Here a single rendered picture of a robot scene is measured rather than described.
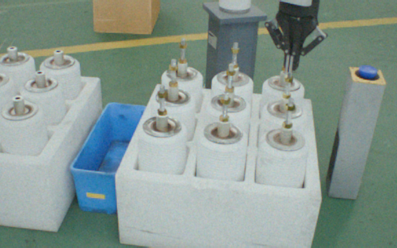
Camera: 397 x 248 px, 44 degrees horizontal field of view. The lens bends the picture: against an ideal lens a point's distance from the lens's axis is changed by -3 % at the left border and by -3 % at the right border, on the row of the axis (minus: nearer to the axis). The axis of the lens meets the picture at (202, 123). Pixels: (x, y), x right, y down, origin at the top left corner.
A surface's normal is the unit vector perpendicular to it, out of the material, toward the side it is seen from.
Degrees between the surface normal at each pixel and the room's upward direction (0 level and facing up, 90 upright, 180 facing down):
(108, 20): 89
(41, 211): 90
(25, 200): 90
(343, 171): 90
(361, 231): 0
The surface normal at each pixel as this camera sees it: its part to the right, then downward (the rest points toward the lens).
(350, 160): -0.13, 0.51
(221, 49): -0.46, 0.42
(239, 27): 0.33, 0.51
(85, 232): 0.04, -0.85
